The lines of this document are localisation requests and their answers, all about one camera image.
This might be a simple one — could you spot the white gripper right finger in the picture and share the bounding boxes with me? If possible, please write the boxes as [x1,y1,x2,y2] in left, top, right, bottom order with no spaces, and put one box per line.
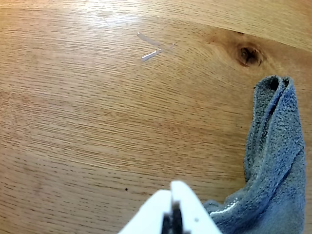
[170,180,223,234]

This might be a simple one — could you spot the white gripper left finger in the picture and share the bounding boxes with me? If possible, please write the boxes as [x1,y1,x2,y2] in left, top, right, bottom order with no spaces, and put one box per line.
[118,189,173,234]

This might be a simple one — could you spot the grey terry cleaning cloth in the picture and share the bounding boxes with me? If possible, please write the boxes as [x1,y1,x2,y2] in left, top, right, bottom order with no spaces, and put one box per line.
[202,75,307,234]

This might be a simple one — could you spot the clear liquid spill streaks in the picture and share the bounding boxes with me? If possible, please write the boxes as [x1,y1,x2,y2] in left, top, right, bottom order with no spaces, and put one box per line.
[136,31,176,63]

